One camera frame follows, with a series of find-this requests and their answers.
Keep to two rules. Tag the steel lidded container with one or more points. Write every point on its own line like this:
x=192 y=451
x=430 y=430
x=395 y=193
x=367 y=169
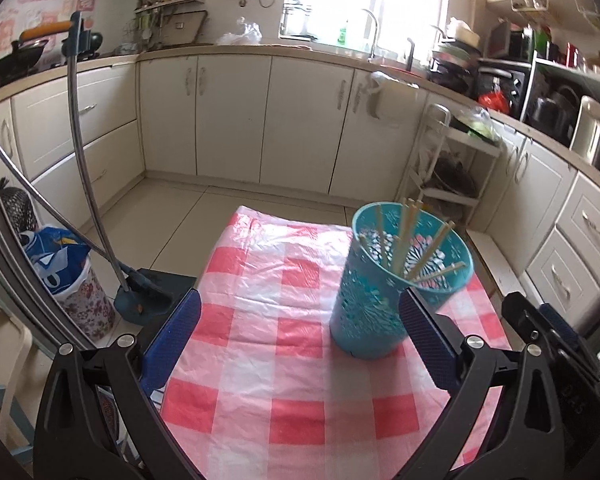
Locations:
x=297 y=20

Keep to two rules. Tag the white tiered storage rack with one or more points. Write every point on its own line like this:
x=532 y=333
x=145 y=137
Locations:
x=480 y=147

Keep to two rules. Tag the blue printed bag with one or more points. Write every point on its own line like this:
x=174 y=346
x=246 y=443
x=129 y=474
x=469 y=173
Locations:
x=50 y=265

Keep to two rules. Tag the dark frying pan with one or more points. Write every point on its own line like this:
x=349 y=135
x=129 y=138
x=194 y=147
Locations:
x=455 y=175

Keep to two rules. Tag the green dish soap bottle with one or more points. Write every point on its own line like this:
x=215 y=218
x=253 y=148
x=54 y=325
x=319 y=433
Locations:
x=343 y=35

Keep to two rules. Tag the cream plastic chair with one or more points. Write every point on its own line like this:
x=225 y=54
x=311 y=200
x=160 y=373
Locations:
x=5 y=360

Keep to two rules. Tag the dark round kettle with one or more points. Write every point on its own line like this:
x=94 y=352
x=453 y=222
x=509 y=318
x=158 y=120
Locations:
x=95 y=41

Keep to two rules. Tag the white hanging door bin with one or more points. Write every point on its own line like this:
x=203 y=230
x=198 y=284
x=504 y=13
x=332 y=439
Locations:
x=380 y=105

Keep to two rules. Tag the cream cabinet row with drawers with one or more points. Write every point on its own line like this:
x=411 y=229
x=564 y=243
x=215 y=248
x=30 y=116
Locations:
x=50 y=125
x=540 y=200

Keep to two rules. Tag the bunch of wooden chopsticks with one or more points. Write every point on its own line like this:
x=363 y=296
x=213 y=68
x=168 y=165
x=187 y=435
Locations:
x=406 y=235

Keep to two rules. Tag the teal stool frame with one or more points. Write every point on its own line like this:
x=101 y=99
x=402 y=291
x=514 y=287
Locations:
x=10 y=430

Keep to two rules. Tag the white plastic bag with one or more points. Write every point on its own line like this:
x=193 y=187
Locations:
x=240 y=32

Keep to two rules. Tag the red plastic bag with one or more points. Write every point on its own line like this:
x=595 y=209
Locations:
x=495 y=101

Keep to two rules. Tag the dark metal frame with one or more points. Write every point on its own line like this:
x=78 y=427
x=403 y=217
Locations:
x=30 y=290

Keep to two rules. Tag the floral print bin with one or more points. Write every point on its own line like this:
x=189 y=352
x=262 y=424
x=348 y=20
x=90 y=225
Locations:
x=87 y=305

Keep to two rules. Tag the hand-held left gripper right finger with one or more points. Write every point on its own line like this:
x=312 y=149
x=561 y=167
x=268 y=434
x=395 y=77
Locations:
x=427 y=342

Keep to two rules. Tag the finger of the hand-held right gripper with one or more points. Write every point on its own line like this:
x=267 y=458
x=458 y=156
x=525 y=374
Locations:
x=517 y=315
x=557 y=325

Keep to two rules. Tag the red checkered plastic tablecloth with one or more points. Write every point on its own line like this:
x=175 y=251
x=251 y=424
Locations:
x=280 y=360

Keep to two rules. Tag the dish drainer with dishes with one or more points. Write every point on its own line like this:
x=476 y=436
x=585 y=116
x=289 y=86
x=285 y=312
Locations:
x=455 y=55

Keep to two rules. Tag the thin metal rod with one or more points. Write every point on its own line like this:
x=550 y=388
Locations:
x=55 y=198

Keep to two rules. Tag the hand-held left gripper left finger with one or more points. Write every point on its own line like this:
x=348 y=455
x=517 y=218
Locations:
x=172 y=340

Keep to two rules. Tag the clear bag of greens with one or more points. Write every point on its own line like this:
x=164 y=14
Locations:
x=475 y=122

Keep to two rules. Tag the chrome sink faucet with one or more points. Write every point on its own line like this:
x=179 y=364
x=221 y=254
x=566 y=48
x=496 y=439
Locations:
x=375 y=25

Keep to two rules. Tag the metal appliance shelf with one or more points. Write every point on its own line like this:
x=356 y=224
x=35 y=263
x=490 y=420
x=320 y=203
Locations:
x=580 y=72

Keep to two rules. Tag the teal perforated utensil holder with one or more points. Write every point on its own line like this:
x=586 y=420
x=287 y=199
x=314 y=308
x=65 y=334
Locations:
x=360 y=310

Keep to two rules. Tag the black mesh basket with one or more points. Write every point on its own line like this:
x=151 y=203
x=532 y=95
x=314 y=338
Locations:
x=17 y=207

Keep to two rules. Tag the wall shelf with bottles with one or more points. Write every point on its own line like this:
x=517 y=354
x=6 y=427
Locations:
x=172 y=0

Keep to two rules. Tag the dark toaster oven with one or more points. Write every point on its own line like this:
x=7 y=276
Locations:
x=502 y=85

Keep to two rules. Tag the cream door cabinet row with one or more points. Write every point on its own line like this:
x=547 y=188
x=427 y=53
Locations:
x=230 y=120

